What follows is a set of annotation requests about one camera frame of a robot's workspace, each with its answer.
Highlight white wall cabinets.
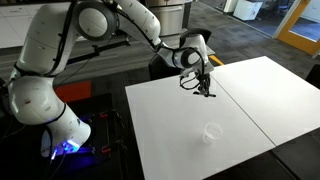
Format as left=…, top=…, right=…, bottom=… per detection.
left=0, top=2, right=81, bottom=50

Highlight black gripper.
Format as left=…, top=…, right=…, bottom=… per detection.
left=196, top=73, right=213, bottom=97

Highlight white appliance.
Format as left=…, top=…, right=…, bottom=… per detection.
left=222, top=0, right=240, bottom=14

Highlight black marker pen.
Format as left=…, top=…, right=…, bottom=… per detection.
left=192, top=90, right=217, bottom=99

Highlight black camera boom pole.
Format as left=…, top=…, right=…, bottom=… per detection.
left=64, top=39, right=132, bottom=67

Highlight black robot mounting stand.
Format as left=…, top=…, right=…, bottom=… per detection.
left=66, top=92, right=131, bottom=180

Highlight stainless steel refrigerator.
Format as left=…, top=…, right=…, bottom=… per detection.
left=139, top=0, right=194, bottom=38

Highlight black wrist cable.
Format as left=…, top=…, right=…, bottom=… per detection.
left=178, top=56, right=205, bottom=92

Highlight white storage box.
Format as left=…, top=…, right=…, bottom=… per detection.
left=232, top=0, right=264, bottom=22

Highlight clear plastic cup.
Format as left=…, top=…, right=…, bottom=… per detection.
left=201, top=121, right=224, bottom=146

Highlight yellow door frame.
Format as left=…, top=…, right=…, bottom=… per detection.
left=272, top=0, right=320, bottom=57

